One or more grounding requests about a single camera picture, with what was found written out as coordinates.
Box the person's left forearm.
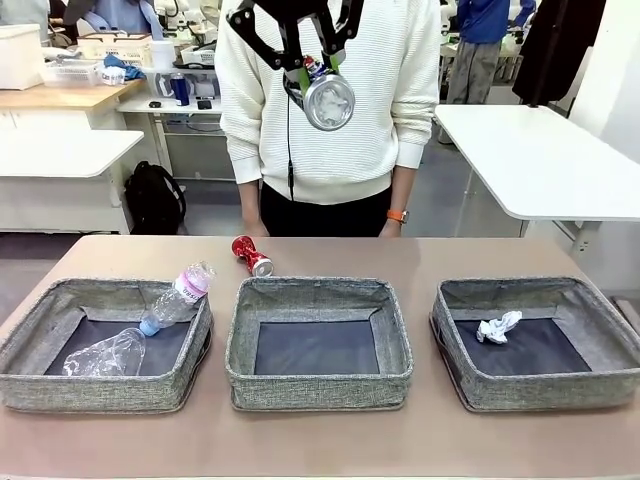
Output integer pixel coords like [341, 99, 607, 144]
[392, 164, 419, 214]

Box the black backpack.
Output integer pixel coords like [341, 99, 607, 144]
[123, 160, 187, 236]

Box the black hanging coat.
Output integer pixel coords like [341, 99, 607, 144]
[512, 0, 606, 107]

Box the grey fabric basket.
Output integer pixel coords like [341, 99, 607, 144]
[429, 274, 640, 414]
[224, 276, 415, 413]
[0, 278, 215, 415]

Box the white desktop device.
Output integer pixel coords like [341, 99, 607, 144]
[179, 44, 219, 66]

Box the clear plastic container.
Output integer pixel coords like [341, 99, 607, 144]
[39, 59, 101, 89]

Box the person torso white sweater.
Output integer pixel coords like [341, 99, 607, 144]
[214, 0, 444, 239]

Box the crushed black can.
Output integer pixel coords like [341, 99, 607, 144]
[302, 54, 357, 133]

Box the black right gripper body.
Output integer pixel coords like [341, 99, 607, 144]
[257, 0, 331, 24]

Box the background person blue jacket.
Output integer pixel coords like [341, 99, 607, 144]
[444, 0, 536, 105]

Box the blue cloth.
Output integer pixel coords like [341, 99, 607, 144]
[102, 53, 146, 81]

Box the plastic bottle pink label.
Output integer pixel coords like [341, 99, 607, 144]
[139, 259, 216, 337]

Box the white cylinder roll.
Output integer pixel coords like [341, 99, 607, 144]
[149, 39, 175, 70]

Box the clear plastic cup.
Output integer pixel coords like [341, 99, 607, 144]
[62, 327, 147, 377]

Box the white storage box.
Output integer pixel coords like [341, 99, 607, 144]
[0, 24, 45, 91]

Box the white desk with metal legs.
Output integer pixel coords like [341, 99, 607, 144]
[115, 94, 226, 181]

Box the blue bottle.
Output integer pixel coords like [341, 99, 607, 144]
[169, 72, 191, 107]

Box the person's right forearm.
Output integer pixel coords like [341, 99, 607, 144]
[237, 179, 264, 226]

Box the black cord on sweater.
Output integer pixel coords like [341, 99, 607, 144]
[285, 89, 297, 202]

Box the large white table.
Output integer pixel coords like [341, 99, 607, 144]
[433, 103, 640, 251]

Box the crushed red can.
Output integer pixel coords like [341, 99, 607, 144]
[230, 234, 275, 278]

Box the white paper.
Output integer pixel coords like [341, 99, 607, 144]
[475, 310, 524, 346]

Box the wooden top workbench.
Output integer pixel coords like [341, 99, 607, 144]
[0, 77, 149, 131]

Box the cream crate wooden rim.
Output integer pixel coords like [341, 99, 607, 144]
[77, 32, 152, 65]

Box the background person light blue shirt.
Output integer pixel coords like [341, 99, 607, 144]
[82, 0, 164, 41]

